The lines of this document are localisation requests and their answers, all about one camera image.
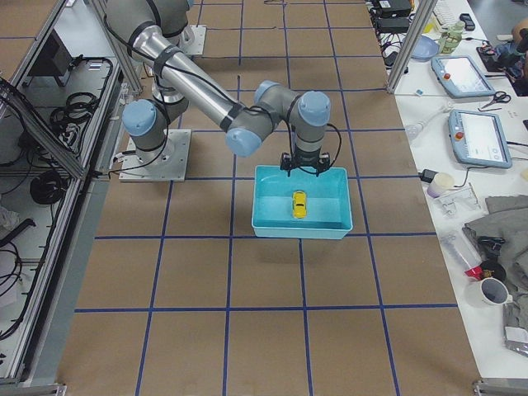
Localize white mug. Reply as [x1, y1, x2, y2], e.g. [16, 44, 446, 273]
[464, 278, 513, 308]

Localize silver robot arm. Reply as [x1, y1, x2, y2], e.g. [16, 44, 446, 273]
[103, 1, 333, 175]
[122, 76, 189, 167]

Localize blue bowl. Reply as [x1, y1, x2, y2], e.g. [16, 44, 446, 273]
[411, 35, 439, 62]

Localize blue teach pendant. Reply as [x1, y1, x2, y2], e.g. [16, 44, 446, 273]
[448, 110, 512, 169]
[431, 56, 496, 98]

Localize light blue plastic bin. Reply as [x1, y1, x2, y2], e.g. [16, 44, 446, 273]
[252, 165, 353, 239]

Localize upper blue teach pendant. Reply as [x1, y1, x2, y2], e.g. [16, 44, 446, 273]
[431, 56, 496, 98]

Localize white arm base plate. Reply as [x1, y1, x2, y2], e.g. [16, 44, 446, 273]
[178, 25, 207, 56]
[119, 129, 191, 182]

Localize black scissors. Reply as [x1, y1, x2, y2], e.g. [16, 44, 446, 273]
[478, 91, 512, 111]

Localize grey cloth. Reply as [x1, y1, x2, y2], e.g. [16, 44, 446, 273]
[461, 193, 528, 298]

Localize yellow toy beetle car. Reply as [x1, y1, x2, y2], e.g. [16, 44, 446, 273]
[292, 191, 308, 219]

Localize aluminium frame post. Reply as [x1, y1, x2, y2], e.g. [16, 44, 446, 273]
[386, 0, 437, 94]

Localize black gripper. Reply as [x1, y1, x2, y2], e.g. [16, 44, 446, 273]
[280, 152, 330, 177]

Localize lower blue teach pendant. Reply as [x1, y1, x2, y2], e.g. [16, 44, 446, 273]
[448, 110, 512, 169]

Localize aluminium side frame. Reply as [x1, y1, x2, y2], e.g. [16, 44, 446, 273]
[1, 1, 139, 392]

